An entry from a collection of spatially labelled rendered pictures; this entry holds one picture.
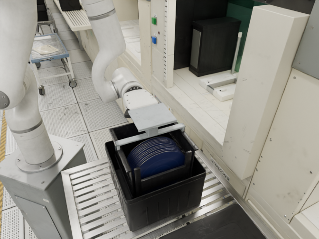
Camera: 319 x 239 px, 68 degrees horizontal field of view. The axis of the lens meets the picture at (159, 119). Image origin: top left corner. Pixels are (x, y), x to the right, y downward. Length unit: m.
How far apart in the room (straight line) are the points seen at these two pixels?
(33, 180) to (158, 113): 0.61
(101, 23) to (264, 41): 0.47
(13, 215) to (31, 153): 1.00
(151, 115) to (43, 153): 0.57
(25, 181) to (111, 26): 0.70
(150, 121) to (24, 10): 0.47
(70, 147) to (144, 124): 0.58
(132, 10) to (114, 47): 1.97
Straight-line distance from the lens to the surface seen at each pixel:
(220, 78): 1.42
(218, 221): 0.78
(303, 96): 0.67
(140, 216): 0.81
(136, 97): 0.78
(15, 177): 1.15
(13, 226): 1.99
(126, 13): 2.76
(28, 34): 0.86
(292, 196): 0.82
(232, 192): 0.98
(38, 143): 1.07
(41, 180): 1.09
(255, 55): 0.68
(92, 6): 0.78
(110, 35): 0.80
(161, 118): 0.69
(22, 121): 1.01
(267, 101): 0.68
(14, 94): 0.90
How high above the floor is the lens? 1.53
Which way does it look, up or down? 37 degrees down
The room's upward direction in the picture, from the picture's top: straight up
